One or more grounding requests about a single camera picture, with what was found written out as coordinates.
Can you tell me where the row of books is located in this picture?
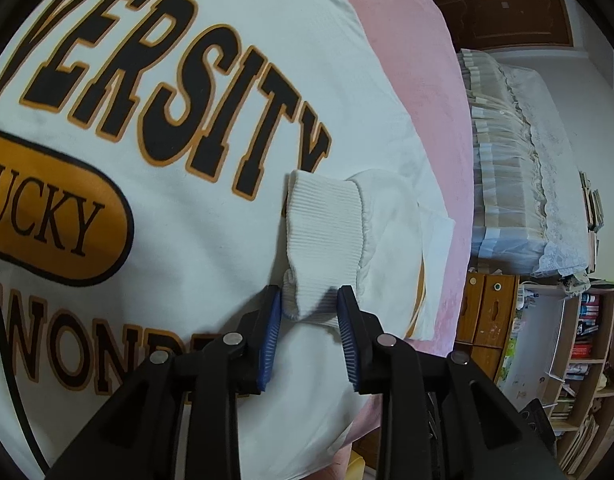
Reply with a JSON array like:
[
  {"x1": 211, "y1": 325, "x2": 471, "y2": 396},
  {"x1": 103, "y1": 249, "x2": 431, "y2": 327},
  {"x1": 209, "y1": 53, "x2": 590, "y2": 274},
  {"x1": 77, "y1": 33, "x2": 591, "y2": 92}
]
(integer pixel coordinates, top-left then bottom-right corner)
[{"x1": 570, "y1": 292, "x2": 604, "y2": 361}]

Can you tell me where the wooden bookshelf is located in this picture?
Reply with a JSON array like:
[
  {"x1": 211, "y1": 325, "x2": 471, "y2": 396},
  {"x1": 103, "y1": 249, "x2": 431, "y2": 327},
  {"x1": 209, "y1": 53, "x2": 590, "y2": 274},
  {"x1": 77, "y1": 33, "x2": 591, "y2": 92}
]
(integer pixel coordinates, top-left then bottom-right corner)
[{"x1": 537, "y1": 285, "x2": 614, "y2": 479}]

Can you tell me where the black box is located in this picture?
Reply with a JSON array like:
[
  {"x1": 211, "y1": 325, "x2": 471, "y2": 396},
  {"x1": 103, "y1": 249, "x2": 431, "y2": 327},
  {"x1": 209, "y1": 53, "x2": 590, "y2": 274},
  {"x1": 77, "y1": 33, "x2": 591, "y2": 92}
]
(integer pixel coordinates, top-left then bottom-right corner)
[{"x1": 517, "y1": 399, "x2": 558, "y2": 457}]

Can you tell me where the stack of books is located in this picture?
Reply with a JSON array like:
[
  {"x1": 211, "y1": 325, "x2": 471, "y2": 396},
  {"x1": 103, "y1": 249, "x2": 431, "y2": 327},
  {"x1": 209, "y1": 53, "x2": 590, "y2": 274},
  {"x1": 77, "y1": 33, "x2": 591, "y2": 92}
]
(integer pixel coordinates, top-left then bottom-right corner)
[{"x1": 579, "y1": 170, "x2": 606, "y2": 262}]

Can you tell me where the white lace-covered furniture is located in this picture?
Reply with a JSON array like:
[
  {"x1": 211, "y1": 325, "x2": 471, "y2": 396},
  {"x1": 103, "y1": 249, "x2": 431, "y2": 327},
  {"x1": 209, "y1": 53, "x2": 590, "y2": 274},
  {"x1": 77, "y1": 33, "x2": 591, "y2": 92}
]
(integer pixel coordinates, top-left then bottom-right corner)
[{"x1": 457, "y1": 48, "x2": 596, "y2": 279}]

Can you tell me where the wooden drawer cabinet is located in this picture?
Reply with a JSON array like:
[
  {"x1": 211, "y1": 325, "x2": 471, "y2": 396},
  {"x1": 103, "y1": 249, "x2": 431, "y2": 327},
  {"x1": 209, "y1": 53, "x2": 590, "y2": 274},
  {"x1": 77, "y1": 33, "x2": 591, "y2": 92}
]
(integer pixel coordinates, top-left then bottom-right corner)
[{"x1": 454, "y1": 270, "x2": 521, "y2": 387}]

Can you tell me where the brown wooden door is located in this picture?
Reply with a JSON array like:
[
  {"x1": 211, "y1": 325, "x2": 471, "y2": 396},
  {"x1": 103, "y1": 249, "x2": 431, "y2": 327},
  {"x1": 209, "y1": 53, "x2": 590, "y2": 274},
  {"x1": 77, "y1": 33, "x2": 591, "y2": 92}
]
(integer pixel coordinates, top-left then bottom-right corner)
[{"x1": 426, "y1": 0, "x2": 576, "y2": 54}]

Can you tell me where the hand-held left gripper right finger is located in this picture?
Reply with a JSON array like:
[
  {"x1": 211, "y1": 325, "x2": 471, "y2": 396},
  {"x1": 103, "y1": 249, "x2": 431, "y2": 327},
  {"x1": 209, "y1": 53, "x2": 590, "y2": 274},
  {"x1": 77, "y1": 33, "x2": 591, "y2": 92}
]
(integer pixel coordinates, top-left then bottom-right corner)
[{"x1": 336, "y1": 285, "x2": 568, "y2": 480}]

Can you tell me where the pink bed blanket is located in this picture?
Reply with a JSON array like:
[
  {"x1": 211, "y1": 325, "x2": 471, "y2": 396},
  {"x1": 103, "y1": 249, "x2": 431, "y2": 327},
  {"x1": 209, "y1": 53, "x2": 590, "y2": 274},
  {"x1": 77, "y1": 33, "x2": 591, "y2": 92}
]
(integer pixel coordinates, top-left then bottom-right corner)
[{"x1": 292, "y1": 0, "x2": 476, "y2": 480}]

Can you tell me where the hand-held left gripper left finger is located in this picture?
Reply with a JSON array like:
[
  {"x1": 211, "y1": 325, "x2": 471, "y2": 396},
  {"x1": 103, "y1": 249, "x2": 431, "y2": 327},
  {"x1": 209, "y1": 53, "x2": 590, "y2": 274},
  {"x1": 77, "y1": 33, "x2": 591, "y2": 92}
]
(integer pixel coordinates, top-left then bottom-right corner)
[{"x1": 47, "y1": 285, "x2": 284, "y2": 480}]

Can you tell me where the white printed sweatshirt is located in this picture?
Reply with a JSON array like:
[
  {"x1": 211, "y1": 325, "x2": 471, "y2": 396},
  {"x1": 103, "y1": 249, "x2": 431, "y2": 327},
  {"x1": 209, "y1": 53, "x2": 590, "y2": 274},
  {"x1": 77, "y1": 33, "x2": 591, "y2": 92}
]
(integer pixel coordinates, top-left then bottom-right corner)
[{"x1": 0, "y1": 0, "x2": 458, "y2": 477}]

